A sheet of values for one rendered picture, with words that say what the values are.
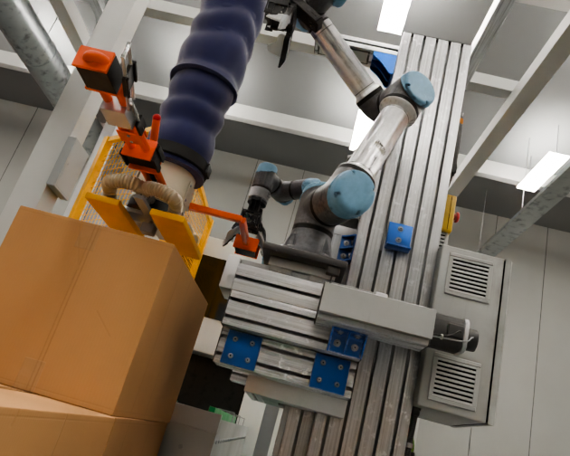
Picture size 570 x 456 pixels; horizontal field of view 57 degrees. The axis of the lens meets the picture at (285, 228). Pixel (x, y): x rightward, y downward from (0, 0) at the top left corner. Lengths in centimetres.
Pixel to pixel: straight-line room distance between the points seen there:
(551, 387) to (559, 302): 176
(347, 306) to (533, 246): 1142
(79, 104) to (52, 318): 208
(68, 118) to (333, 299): 229
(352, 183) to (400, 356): 52
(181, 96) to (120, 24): 182
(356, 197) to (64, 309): 74
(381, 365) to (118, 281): 75
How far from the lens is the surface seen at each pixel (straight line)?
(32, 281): 135
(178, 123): 169
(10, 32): 888
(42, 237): 138
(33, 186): 307
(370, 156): 143
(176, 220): 147
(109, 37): 348
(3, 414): 77
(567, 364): 1217
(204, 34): 187
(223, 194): 1190
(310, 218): 144
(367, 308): 124
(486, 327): 159
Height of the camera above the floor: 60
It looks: 21 degrees up
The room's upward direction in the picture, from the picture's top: 16 degrees clockwise
